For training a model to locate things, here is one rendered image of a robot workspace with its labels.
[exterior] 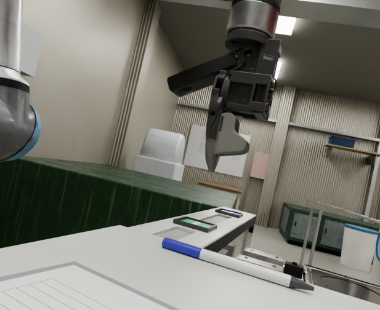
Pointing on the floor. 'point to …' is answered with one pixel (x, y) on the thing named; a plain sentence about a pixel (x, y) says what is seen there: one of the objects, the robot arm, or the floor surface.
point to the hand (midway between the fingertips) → (208, 163)
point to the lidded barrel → (358, 247)
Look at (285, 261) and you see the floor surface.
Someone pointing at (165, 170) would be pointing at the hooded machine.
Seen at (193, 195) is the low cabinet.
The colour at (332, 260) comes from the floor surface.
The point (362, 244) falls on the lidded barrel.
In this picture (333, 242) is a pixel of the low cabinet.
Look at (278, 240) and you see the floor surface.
